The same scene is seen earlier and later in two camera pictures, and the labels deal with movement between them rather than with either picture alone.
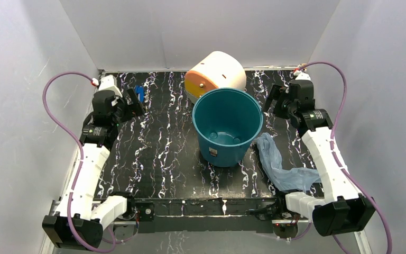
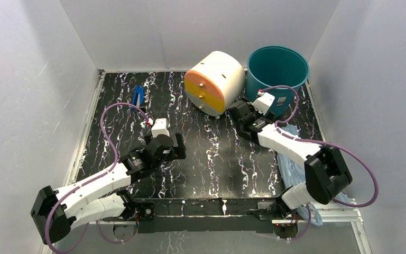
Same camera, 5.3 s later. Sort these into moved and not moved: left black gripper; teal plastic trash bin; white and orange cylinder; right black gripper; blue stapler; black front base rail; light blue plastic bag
Moved: left black gripper; right black gripper; light blue plastic bag; teal plastic trash bin
Not moved: white and orange cylinder; blue stapler; black front base rail
